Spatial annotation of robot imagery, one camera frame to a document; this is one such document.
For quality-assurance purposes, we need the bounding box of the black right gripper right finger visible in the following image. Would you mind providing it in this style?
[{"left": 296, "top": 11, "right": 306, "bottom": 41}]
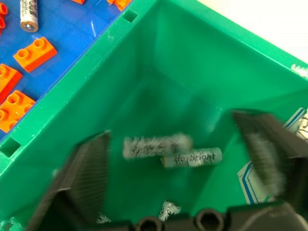
[{"left": 231, "top": 109, "right": 308, "bottom": 217}]

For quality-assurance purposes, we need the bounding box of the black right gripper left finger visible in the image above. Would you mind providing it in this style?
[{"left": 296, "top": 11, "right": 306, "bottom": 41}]
[{"left": 26, "top": 130, "right": 112, "bottom": 231}]

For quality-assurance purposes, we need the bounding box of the green plastic bin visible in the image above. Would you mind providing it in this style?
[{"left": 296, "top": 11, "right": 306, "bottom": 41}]
[{"left": 0, "top": 0, "right": 308, "bottom": 231}]

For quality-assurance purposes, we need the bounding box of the blue plastic bin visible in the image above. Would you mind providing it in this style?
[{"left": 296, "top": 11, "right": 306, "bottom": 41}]
[{"left": 0, "top": 0, "right": 136, "bottom": 143}]

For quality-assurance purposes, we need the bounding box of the white blue-lined label sticker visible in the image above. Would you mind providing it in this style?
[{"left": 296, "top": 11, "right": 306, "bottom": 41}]
[{"left": 237, "top": 107, "right": 308, "bottom": 205}]

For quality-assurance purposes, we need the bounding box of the white Heybright AA battery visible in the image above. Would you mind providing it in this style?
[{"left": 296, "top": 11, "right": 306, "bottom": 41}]
[{"left": 161, "top": 147, "right": 223, "bottom": 169}]

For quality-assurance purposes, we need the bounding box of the orange four-stud toy brick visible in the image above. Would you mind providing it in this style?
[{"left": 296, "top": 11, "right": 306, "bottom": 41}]
[{"left": 0, "top": 90, "right": 37, "bottom": 133}]

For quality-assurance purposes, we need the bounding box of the red-orange toy brick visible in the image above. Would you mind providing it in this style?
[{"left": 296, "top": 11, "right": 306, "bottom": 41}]
[{"left": 0, "top": 64, "right": 24, "bottom": 104}]

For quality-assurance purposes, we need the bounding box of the orange two-stud toy brick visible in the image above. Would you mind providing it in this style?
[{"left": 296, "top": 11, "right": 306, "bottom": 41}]
[{"left": 13, "top": 37, "right": 58, "bottom": 73}]

